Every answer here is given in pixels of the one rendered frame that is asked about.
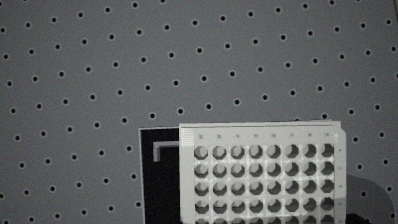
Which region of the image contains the white multi-well plate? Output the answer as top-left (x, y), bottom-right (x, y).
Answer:
top-left (179, 121), bottom-right (346, 224)

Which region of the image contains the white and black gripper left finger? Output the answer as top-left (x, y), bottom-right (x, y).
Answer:
top-left (168, 219), bottom-right (183, 224)

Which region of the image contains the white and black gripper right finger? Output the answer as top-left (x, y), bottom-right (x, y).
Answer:
top-left (345, 214), bottom-right (371, 224)

